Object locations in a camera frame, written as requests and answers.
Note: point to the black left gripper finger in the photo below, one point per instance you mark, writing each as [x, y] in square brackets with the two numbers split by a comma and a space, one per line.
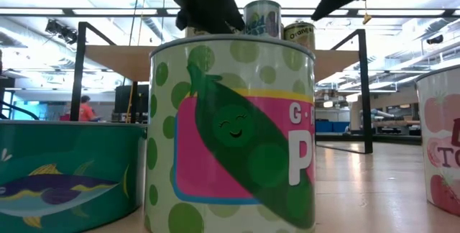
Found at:
[215, 13]
[183, 10]

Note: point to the mixed label green can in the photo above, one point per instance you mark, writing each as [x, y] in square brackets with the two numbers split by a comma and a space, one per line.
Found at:
[262, 19]

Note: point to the orange label can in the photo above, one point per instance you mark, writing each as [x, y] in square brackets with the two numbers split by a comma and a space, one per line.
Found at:
[300, 35]

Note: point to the teal tuna fish can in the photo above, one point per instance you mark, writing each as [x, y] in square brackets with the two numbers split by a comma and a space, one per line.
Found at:
[72, 146]

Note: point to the black ceiling device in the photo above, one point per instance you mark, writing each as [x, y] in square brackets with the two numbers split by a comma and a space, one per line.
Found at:
[435, 39]

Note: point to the black ceiling track lights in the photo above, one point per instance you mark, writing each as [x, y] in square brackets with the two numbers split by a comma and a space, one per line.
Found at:
[63, 31]

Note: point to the green peas can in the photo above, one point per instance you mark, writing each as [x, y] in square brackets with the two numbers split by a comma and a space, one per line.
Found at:
[230, 136]

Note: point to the blue storage bin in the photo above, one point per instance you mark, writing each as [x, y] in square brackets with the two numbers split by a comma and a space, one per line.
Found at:
[332, 127]

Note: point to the person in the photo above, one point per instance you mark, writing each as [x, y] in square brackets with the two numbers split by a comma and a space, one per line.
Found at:
[86, 110]

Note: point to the white pink tomato can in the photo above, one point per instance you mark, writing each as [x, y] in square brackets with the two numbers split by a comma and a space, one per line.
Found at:
[442, 118]

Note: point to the black curved railing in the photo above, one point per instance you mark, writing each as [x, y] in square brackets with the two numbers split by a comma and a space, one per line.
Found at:
[19, 109]

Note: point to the black overhead frame bar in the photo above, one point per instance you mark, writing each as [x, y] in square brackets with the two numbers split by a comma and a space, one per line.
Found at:
[118, 12]

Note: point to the wooden shelf black metal frame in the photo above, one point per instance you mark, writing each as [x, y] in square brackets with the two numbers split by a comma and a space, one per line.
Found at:
[122, 60]

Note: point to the black table edge frame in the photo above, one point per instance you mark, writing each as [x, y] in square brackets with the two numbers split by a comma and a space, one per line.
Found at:
[381, 139]

